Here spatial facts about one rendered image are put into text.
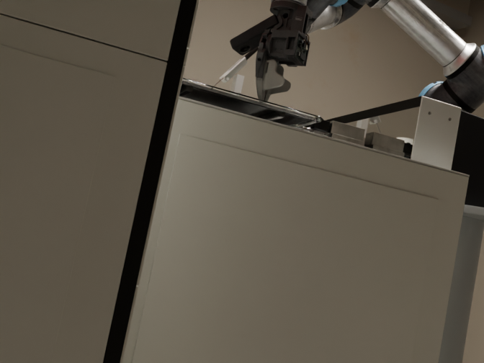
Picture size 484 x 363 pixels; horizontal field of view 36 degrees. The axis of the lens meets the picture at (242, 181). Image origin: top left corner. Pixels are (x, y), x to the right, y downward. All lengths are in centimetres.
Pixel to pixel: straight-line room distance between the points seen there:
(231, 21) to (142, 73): 315
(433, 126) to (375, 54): 317
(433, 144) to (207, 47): 267
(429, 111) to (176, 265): 60
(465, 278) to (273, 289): 80
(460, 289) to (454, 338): 12
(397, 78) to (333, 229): 347
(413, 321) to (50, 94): 77
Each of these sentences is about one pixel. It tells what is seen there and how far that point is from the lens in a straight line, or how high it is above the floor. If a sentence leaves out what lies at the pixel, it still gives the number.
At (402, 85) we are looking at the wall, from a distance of 475.
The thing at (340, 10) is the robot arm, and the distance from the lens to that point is 200.
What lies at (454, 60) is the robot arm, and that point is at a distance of 207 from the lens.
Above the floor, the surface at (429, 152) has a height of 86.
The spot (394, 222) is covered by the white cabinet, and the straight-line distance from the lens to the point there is 136.
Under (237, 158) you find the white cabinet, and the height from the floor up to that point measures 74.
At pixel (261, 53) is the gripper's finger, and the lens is 152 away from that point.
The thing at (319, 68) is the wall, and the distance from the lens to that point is 439.
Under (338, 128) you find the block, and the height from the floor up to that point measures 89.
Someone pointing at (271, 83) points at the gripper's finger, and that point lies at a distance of 151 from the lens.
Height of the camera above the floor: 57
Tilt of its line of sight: 6 degrees up
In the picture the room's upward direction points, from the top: 11 degrees clockwise
